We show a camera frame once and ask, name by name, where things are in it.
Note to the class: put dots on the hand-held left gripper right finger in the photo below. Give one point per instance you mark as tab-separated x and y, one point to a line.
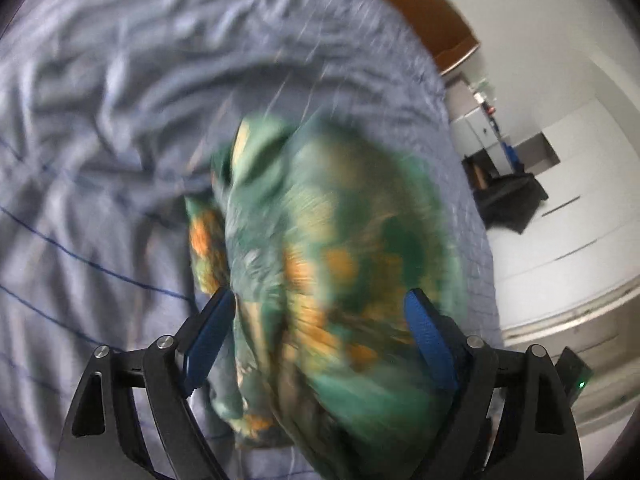
432	340

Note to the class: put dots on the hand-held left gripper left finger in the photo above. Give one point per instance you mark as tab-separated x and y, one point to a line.
210	345

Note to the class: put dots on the green printed padded jacket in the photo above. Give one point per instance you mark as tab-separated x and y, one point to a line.
325	240

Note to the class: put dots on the white wardrobe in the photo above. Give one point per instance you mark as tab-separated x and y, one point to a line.
575	240

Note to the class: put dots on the small blue object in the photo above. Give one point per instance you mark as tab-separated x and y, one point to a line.
511	156

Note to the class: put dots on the white desk with drawers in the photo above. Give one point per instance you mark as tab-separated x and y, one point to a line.
477	127

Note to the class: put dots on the bed with blue sheet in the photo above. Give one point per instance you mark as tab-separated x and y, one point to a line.
100	110

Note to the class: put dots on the wooden bed headboard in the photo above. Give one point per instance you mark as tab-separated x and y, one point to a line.
430	15

